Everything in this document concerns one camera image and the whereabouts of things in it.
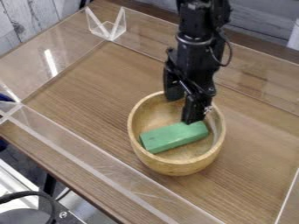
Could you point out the light wooden bowl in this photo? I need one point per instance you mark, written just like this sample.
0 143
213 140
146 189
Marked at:
173 148

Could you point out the clear acrylic corner bracket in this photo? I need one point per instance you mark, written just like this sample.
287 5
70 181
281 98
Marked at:
106 30

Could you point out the white object at right edge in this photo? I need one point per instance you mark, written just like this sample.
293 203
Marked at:
293 38

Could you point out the black table leg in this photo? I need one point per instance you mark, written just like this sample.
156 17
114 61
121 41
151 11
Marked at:
49 184

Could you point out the green rectangular block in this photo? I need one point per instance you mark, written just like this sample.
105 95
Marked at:
168 137

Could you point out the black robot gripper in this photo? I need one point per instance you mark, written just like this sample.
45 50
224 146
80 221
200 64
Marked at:
191 64

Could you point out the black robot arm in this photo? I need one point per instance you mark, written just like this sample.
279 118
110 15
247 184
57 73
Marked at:
203 18

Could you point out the clear acrylic tray wall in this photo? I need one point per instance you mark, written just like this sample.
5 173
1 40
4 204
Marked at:
72 86

